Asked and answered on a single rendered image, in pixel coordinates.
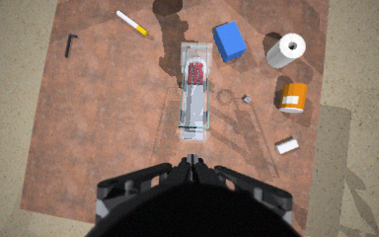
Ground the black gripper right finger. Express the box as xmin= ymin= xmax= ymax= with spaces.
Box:
xmin=191 ymin=154 xmax=293 ymax=224

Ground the white marker with yellow cap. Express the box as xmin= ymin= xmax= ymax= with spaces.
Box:
xmin=116 ymin=11 xmax=148 ymax=37

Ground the orange pill bottle with white label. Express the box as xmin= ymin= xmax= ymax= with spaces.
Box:
xmin=279 ymin=83 xmax=307 ymax=113

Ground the blue block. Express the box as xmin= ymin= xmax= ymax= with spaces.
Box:
xmin=213 ymin=21 xmax=247 ymax=62

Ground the white hollow cylinder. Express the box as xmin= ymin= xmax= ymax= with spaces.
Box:
xmin=266 ymin=34 xmax=305 ymax=68

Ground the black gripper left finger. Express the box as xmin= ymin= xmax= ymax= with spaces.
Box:
xmin=95 ymin=154 xmax=192 ymax=225

